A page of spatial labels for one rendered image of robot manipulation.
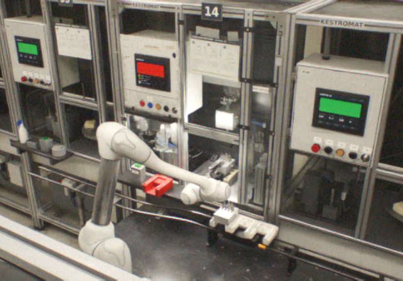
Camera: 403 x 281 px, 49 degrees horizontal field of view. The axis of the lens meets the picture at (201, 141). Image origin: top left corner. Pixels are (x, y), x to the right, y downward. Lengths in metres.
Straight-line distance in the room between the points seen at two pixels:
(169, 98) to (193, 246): 0.89
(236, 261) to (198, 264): 0.22
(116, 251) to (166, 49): 1.13
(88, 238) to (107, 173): 0.37
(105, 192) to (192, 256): 0.66
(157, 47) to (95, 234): 1.09
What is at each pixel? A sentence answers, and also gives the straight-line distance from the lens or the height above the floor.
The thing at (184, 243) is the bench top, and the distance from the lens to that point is 2.75.
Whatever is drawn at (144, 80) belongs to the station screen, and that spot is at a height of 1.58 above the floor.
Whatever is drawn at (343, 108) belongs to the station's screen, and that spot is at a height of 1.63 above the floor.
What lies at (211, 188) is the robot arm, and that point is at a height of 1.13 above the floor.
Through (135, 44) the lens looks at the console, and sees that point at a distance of 2.71.
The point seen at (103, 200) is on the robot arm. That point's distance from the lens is 2.39.
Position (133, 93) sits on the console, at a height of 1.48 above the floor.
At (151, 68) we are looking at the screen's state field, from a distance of 2.64.
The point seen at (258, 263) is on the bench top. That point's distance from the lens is 2.63.
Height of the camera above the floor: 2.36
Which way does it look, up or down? 25 degrees down
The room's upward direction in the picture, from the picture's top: straight up
